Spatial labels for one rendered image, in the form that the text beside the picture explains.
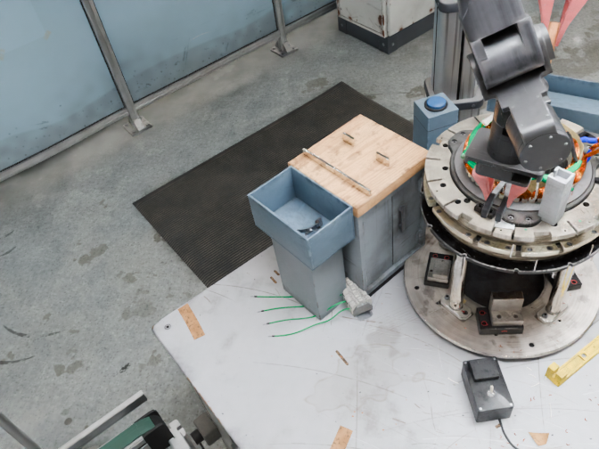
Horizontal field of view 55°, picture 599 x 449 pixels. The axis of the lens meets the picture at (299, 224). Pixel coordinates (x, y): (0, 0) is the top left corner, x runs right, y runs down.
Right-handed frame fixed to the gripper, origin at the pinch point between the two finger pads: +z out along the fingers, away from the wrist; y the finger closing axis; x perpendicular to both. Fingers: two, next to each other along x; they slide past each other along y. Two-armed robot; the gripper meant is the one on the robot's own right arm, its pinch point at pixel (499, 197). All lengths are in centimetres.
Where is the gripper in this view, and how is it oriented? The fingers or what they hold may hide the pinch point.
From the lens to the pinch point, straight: 88.9
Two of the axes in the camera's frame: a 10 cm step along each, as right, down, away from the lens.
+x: 5.0, -6.8, 5.4
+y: 8.6, 3.1, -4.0
